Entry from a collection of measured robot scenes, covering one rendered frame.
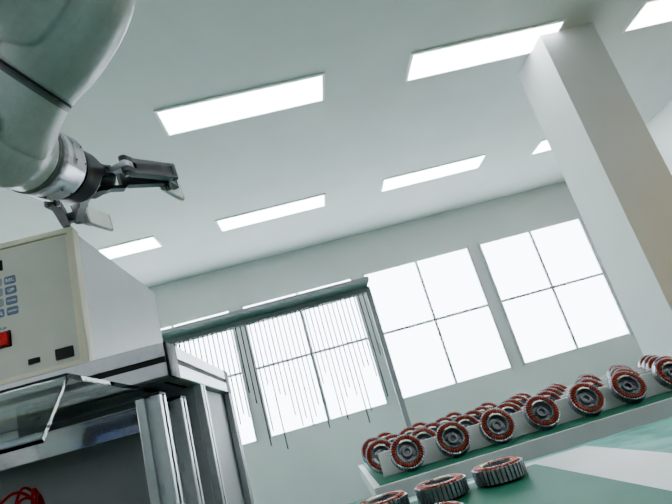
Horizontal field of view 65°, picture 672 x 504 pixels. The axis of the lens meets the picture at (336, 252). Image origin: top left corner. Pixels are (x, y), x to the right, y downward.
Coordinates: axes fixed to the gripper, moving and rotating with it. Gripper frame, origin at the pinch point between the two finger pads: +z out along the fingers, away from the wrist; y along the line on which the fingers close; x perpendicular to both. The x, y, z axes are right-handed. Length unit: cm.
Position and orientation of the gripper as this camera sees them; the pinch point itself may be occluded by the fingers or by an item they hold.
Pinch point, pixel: (141, 206)
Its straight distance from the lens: 94.6
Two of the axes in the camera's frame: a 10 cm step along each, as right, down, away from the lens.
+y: 9.2, -3.7, -1.0
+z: 1.7, 1.5, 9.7
